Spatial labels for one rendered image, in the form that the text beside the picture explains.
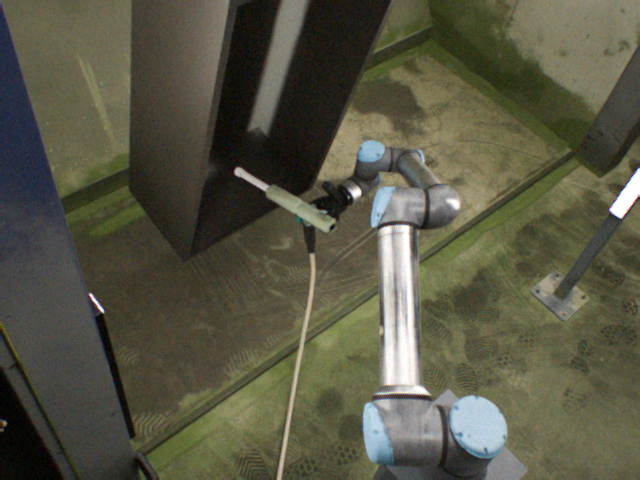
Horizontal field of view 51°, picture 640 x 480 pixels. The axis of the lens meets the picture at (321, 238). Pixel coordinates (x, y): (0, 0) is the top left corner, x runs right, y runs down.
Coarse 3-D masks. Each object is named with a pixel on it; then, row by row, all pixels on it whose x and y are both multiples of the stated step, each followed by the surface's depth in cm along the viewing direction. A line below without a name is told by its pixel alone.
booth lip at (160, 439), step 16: (560, 160) 354; (544, 176) 347; (512, 192) 336; (496, 208) 329; (464, 224) 319; (448, 240) 312; (352, 304) 285; (336, 320) 280; (288, 352) 268; (256, 368) 262; (240, 384) 257; (224, 400) 254; (192, 416) 247; (176, 432) 244; (144, 448) 238
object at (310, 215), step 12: (240, 168) 250; (252, 180) 246; (276, 192) 238; (288, 192) 239; (288, 204) 234; (300, 204) 233; (300, 216) 233; (312, 216) 228; (324, 216) 225; (312, 228) 237; (324, 228) 226; (336, 228) 229; (312, 240) 240; (312, 252) 245
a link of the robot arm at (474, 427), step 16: (464, 400) 167; (480, 400) 168; (448, 416) 166; (464, 416) 165; (480, 416) 165; (496, 416) 166; (448, 432) 164; (464, 432) 162; (480, 432) 163; (496, 432) 164; (448, 448) 163; (464, 448) 161; (480, 448) 160; (496, 448) 162; (448, 464) 166; (464, 464) 166; (480, 464) 167
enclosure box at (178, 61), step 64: (192, 0) 146; (256, 0) 204; (320, 0) 207; (384, 0) 187; (192, 64) 161; (256, 64) 234; (320, 64) 223; (192, 128) 178; (256, 128) 273; (320, 128) 241; (192, 192) 199; (256, 192) 258; (192, 256) 238
